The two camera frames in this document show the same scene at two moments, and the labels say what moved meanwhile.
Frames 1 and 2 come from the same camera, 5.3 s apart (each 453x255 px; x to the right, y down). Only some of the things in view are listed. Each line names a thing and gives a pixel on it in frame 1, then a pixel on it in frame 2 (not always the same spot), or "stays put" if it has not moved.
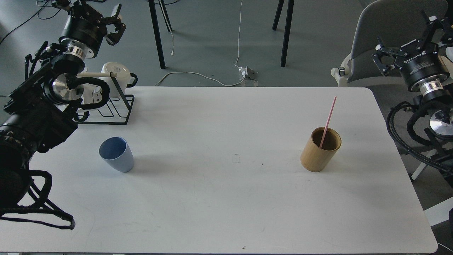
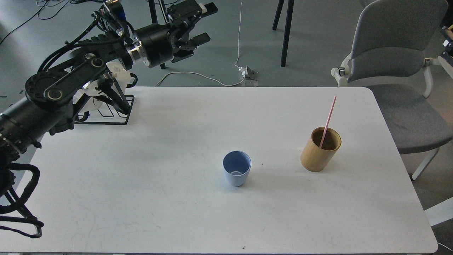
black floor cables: [38, 15] stays put
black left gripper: [85, 29] -> [158, 42]
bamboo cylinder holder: [313, 158] stays put
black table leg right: [290, 7] stays put
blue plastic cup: [116, 152] -> [236, 164]
